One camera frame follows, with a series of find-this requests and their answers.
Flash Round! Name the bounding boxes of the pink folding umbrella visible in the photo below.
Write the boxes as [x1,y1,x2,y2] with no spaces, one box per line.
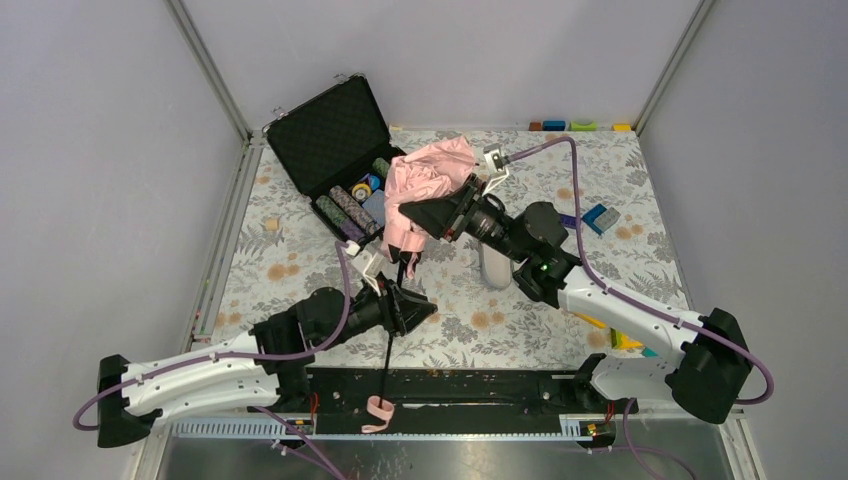
[360,135,480,435]

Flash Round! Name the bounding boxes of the lilac umbrella zip case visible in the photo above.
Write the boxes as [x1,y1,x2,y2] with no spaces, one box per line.
[479,244,513,290]

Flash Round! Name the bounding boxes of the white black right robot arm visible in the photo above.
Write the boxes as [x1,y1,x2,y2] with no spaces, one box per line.
[399,178,753,424]

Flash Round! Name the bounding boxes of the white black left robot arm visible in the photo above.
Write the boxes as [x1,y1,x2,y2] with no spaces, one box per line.
[96,280,438,448]

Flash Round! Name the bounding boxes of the floral table cloth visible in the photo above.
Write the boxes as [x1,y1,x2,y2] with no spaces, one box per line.
[210,131,688,370]

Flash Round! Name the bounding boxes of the blue playing card deck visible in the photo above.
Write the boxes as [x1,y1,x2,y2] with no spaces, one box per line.
[362,189,385,227]

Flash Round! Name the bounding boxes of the yellow ten chip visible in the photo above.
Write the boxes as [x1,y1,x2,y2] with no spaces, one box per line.
[350,183,373,203]

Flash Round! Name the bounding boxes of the purple chip stack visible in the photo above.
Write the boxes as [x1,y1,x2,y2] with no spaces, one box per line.
[339,220,367,244]

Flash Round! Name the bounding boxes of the purple toy brick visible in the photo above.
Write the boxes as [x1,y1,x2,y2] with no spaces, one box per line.
[559,214,581,231]

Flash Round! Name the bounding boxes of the blue toy brick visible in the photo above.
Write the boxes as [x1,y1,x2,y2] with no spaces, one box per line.
[581,204,607,235]

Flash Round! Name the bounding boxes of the green blue chip stack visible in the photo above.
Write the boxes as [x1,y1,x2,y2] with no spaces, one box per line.
[316,196,355,232]

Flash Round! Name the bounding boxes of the black poker chip case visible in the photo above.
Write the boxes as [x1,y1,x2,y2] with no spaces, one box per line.
[263,75,405,241]

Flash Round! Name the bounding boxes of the grey toy brick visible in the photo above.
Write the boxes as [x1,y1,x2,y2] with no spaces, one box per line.
[594,208,621,235]

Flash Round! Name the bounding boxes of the yellow toy brick vehicle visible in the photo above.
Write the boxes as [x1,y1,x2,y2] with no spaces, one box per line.
[575,313,644,350]

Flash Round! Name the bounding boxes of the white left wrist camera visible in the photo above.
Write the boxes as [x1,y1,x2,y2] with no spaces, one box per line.
[343,240,386,296]

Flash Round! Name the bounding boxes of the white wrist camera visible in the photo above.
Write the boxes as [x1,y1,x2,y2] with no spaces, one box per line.
[483,145,510,195]
[343,240,386,296]

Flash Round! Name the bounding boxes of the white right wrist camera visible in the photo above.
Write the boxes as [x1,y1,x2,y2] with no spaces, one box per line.
[483,145,510,195]

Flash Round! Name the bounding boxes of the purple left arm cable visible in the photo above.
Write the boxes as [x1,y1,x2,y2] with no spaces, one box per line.
[72,241,356,433]

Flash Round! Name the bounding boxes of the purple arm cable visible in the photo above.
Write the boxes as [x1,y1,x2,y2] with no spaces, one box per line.
[72,241,356,433]
[506,135,776,407]

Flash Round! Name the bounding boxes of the blue block at wall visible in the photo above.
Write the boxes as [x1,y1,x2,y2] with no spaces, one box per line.
[542,120,568,131]

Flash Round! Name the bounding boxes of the green block at wall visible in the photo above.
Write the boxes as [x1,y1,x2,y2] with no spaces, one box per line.
[570,120,598,132]

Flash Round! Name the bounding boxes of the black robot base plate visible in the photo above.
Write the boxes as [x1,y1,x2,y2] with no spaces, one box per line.
[269,367,638,436]

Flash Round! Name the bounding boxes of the aluminium frame rail left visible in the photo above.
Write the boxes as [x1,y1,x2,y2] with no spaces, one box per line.
[165,1,253,353]

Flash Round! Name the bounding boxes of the aluminium frame rail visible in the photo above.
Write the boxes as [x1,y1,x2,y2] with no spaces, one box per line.
[632,0,717,136]
[165,1,253,353]

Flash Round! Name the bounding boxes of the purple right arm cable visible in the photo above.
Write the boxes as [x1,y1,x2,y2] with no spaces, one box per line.
[506,135,776,407]

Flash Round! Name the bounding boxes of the aluminium frame rail right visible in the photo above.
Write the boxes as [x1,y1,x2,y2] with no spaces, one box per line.
[632,0,717,136]

